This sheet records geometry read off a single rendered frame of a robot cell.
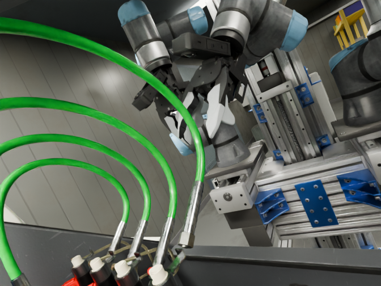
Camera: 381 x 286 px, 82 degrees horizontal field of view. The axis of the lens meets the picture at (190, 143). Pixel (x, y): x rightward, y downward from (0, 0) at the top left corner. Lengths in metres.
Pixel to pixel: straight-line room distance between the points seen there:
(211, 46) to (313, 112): 0.69
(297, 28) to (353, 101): 0.37
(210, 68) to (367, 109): 0.55
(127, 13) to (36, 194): 1.72
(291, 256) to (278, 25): 0.46
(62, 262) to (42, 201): 1.54
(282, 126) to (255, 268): 0.58
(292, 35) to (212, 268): 0.56
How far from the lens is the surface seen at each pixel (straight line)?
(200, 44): 0.39
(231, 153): 0.90
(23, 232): 0.55
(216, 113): 0.35
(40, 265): 0.56
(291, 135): 0.97
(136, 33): 0.58
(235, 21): 0.47
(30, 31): 0.30
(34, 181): 2.10
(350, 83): 0.84
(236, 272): 0.59
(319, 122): 1.03
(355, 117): 0.85
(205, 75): 0.42
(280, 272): 0.53
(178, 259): 0.32
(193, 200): 0.33
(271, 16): 0.54
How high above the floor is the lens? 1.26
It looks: 5 degrees down
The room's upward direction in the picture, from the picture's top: 25 degrees counter-clockwise
